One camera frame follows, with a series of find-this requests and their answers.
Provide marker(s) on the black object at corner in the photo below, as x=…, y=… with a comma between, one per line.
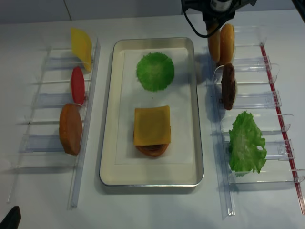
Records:
x=12, y=219

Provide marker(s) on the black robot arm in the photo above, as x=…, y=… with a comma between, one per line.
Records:
x=197, y=5

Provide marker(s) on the ruffled green lettuce leaf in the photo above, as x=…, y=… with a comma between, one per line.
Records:
x=247, y=150

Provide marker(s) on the yellow cheese slice on burger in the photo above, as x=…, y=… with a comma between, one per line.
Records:
x=152, y=126

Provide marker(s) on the bottom burger bun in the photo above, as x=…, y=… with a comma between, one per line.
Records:
x=152, y=153

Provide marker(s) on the white parchment paper sheet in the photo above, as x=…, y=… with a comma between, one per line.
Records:
x=177, y=96

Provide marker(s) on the right bun in rack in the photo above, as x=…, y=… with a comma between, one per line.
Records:
x=227, y=44

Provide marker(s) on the upright yellow cheese slice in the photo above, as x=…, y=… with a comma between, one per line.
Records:
x=82, y=47

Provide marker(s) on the meat patty on burger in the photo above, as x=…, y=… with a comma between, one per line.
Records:
x=152, y=148

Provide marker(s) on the sesame top bun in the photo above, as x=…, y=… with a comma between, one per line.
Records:
x=214, y=46

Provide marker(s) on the flat round lettuce leaf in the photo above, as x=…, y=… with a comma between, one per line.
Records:
x=155, y=71

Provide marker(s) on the metal baking tray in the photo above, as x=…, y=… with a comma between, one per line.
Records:
x=148, y=175

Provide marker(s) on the upright brown meat patty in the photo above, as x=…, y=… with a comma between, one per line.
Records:
x=228, y=84

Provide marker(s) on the brown bun in left rack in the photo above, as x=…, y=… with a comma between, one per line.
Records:
x=70, y=129

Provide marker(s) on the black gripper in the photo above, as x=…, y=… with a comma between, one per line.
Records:
x=217, y=11

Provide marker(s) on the left clear acrylic rack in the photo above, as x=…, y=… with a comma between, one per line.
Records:
x=40, y=145

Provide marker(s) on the red tomato slice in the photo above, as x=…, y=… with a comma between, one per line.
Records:
x=77, y=86

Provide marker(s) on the clear acrylic rack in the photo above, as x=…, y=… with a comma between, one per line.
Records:
x=256, y=94
x=40, y=145

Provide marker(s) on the right clear acrylic rack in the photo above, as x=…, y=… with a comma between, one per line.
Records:
x=256, y=94

